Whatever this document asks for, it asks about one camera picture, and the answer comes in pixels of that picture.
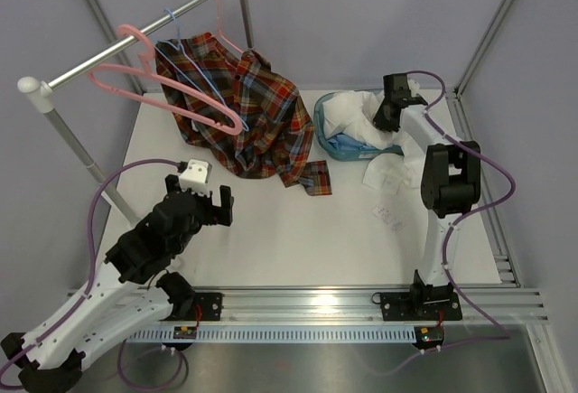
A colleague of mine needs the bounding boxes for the aluminium frame rail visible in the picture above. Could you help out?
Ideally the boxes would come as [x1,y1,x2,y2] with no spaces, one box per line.
[58,284,550,326]

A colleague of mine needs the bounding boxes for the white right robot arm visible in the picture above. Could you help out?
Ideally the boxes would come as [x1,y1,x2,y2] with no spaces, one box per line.
[373,73,481,322]

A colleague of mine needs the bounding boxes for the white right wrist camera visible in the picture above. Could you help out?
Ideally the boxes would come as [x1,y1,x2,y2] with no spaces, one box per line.
[407,78,421,98]

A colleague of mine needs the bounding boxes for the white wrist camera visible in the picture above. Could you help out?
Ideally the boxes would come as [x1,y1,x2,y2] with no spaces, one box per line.
[407,78,421,98]
[178,159,212,197]

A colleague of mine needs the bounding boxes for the pink plastic hanger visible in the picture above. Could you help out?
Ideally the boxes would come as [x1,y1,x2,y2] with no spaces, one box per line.
[87,23,245,137]

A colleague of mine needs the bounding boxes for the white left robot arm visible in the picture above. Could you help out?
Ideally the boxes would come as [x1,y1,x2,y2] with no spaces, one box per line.
[1,175,234,392]

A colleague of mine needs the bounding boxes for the pink hanger on rack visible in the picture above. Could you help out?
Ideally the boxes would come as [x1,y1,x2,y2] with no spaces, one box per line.
[213,0,244,55]

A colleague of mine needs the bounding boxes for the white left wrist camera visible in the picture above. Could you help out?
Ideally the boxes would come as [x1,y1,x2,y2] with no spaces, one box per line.
[178,159,212,197]

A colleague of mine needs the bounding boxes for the white slotted cable duct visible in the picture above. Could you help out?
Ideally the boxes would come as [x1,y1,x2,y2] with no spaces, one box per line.
[127,325,416,344]

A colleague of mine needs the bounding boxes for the white paper tag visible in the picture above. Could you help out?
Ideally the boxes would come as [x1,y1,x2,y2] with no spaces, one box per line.
[371,205,406,232]

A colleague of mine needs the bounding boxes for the light blue shirt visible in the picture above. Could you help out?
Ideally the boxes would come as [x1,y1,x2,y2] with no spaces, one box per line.
[327,133,374,153]

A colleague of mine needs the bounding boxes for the red plaid shirt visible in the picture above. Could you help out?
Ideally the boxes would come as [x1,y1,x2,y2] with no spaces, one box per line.
[155,33,332,196]

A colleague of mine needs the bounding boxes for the teal plastic tub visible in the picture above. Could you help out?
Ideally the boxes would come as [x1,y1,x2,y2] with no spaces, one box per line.
[313,91,403,162]

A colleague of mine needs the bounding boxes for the white shirt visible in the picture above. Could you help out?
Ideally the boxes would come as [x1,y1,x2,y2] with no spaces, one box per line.
[323,90,424,194]

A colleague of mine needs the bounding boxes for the metal clothes rack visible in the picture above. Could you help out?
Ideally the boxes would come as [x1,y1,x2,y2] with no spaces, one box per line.
[17,0,254,225]

